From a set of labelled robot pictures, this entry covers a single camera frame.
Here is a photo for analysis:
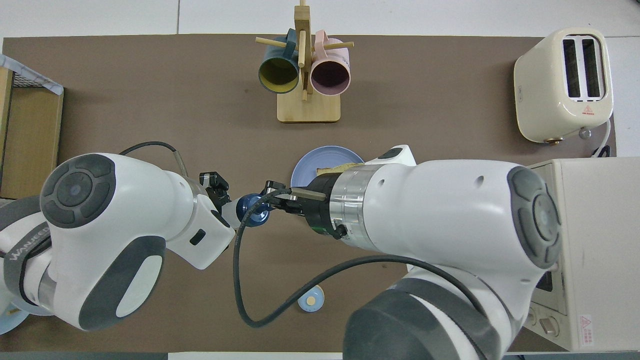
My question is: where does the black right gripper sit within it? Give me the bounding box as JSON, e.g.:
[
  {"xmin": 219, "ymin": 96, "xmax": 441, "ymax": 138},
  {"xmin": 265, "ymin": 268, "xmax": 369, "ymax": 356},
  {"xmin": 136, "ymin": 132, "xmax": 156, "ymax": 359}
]
[{"xmin": 263, "ymin": 172, "xmax": 347, "ymax": 240}]

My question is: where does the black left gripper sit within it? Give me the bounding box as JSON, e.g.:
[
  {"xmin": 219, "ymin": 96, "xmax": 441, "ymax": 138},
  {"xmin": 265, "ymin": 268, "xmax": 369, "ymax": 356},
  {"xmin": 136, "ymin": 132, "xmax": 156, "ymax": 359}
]
[{"xmin": 199, "ymin": 171, "xmax": 230, "ymax": 211}]

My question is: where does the white bottle with blue cap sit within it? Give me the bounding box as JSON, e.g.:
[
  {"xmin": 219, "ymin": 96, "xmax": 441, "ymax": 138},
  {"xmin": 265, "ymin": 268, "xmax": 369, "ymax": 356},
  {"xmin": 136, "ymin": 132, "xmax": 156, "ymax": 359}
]
[{"xmin": 220, "ymin": 194, "xmax": 273, "ymax": 231}]

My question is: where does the bread slice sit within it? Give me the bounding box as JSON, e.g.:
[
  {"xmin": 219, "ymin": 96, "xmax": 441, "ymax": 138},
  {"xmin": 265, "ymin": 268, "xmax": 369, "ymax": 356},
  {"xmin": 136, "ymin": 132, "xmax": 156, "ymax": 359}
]
[{"xmin": 316, "ymin": 161, "xmax": 366, "ymax": 176}]

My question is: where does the blue round plate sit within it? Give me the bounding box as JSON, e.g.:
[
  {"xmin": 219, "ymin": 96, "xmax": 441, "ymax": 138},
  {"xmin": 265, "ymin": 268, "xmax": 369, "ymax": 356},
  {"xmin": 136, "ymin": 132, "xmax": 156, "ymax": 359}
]
[{"xmin": 291, "ymin": 145, "xmax": 366, "ymax": 188}]

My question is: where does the pale grey-blue plate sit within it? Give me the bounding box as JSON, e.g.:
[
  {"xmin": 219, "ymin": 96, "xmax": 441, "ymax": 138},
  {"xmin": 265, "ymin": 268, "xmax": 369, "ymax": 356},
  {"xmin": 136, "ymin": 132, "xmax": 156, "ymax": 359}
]
[{"xmin": 0, "ymin": 292, "xmax": 30, "ymax": 335}]

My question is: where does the wooden mug tree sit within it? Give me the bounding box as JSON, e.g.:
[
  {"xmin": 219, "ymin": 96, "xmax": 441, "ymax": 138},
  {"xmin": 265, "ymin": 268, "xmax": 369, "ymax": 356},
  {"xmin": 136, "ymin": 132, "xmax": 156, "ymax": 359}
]
[{"xmin": 255, "ymin": 0, "xmax": 355, "ymax": 124}]

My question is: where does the brown table mat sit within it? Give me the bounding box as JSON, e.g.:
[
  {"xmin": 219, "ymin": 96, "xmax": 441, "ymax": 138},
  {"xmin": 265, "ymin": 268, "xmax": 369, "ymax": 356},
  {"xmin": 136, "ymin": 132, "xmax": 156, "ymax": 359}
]
[{"xmin": 0, "ymin": 34, "xmax": 618, "ymax": 353}]

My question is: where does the blue call bell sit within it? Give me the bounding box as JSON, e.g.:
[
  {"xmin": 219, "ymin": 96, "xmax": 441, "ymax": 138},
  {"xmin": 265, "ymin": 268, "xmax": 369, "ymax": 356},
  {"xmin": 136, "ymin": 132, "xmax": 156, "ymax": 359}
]
[{"xmin": 297, "ymin": 286, "xmax": 325, "ymax": 313}]

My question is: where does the dark teal mug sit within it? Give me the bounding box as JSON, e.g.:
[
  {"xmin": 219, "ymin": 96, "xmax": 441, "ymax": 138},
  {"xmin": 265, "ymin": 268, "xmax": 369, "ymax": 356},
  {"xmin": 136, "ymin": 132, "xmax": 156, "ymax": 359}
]
[{"xmin": 258, "ymin": 28, "xmax": 301, "ymax": 95}]

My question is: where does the pink mug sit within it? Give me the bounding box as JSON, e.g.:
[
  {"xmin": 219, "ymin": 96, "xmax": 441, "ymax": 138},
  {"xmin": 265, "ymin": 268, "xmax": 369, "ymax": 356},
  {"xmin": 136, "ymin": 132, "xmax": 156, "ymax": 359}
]
[{"xmin": 310, "ymin": 30, "xmax": 352, "ymax": 97}]

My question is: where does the white blue checked cloth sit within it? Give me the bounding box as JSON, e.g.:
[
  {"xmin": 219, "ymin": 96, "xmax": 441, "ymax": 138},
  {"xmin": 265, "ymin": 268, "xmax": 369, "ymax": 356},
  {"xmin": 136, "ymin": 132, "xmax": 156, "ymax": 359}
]
[{"xmin": 0, "ymin": 54, "xmax": 65, "ymax": 96}]

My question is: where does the cream two-slot toaster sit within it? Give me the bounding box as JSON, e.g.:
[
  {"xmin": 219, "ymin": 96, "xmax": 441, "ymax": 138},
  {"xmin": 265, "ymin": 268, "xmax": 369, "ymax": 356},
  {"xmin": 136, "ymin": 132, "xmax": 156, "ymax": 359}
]
[{"xmin": 513, "ymin": 27, "xmax": 615, "ymax": 146}]

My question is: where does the white toaster oven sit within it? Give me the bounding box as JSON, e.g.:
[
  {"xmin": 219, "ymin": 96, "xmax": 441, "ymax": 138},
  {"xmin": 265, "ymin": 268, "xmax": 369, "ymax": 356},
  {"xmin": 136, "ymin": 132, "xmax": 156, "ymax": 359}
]
[{"xmin": 522, "ymin": 157, "xmax": 640, "ymax": 352}]

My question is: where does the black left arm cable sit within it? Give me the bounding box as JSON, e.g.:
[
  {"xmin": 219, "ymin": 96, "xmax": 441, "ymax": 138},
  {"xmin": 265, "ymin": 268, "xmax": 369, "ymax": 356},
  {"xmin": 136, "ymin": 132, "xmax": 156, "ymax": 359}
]
[{"xmin": 119, "ymin": 141, "xmax": 188, "ymax": 176}]

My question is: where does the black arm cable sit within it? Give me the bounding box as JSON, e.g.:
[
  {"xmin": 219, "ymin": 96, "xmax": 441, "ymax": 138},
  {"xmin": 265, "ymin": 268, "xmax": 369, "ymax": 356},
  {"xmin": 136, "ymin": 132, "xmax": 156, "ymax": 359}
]
[
  {"xmin": 233, "ymin": 187, "xmax": 481, "ymax": 328},
  {"xmin": 119, "ymin": 141, "xmax": 188, "ymax": 176}
]

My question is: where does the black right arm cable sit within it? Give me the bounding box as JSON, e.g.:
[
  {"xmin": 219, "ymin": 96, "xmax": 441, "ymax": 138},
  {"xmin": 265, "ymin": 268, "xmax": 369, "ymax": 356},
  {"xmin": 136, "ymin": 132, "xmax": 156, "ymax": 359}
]
[{"xmin": 233, "ymin": 187, "xmax": 481, "ymax": 328}]

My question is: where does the wooden shelf with wire basket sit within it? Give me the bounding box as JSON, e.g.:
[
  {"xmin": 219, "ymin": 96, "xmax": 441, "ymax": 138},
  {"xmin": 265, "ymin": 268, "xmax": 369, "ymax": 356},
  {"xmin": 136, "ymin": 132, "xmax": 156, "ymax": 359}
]
[{"xmin": 0, "ymin": 67, "xmax": 65, "ymax": 200}]

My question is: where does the white toaster power cord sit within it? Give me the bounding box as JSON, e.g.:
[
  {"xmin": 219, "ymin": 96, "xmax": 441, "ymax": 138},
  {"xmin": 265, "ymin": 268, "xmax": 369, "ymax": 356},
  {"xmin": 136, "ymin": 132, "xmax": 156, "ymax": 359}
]
[{"xmin": 591, "ymin": 120, "xmax": 614, "ymax": 158}]

